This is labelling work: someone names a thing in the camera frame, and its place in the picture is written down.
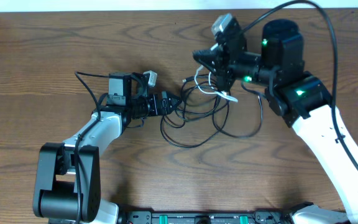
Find white USB cable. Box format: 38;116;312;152
193;43;239;103

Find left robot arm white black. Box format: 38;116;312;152
32;70;181;223

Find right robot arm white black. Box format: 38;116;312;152
193;14;358;223

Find black USB cable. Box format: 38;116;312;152
159;74;264;149

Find black base rail green clamps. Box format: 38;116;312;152
116;210;293;224

